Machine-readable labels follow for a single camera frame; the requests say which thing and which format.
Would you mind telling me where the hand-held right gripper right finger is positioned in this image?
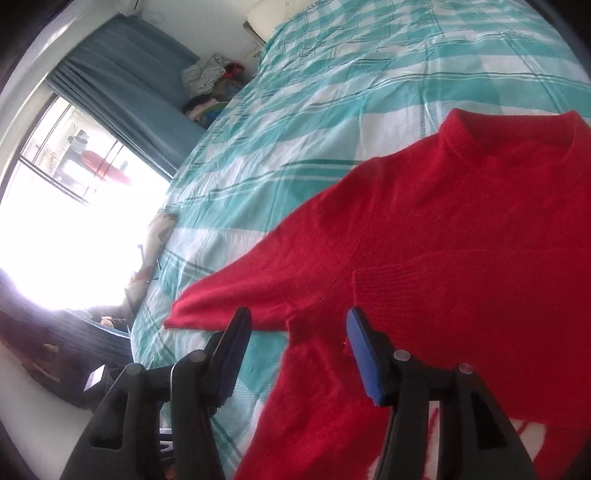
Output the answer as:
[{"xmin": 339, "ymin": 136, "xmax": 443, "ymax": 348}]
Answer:
[{"xmin": 345, "ymin": 307, "xmax": 539, "ymax": 480}]

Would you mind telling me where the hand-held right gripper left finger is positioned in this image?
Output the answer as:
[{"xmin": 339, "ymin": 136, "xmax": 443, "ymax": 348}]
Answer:
[{"xmin": 60, "ymin": 306, "xmax": 253, "ymax": 480}]

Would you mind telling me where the red knitted sweater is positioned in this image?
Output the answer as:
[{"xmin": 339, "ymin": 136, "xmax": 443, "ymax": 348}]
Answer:
[{"xmin": 164, "ymin": 108, "xmax": 591, "ymax": 480}]

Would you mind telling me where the pile of mixed clothes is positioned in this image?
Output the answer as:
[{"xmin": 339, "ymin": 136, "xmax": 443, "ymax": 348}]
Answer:
[{"xmin": 180, "ymin": 53, "xmax": 247, "ymax": 127}]

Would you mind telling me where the patterned cream pillow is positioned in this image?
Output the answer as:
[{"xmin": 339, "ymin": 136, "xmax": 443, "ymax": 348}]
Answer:
[{"xmin": 124, "ymin": 210, "xmax": 178, "ymax": 324}]

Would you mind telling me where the bright window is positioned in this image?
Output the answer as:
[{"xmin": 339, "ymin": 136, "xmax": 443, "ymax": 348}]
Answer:
[{"xmin": 0, "ymin": 92, "xmax": 171, "ymax": 319}]

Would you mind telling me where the red hanging cloth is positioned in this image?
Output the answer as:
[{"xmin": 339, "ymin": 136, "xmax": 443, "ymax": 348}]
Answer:
[{"xmin": 81, "ymin": 150, "xmax": 134, "ymax": 185}]

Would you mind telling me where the teal plaid bed blanket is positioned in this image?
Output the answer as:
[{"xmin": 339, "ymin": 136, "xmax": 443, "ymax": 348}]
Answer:
[{"xmin": 129, "ymin": 0, "xmax": 591, "ymax": 480}]

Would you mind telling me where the blue curtain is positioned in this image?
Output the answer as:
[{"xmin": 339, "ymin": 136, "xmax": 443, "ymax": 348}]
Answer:
[{"xmin": 44, "ymin": 14, "xmax": 208, "ymax": 178}]

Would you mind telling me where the cream padded headboard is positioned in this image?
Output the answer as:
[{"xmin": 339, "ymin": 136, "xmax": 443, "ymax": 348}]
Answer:
[{"xmin": 244, "ymin": 0, "xmax": 319, "ymax": 37}]

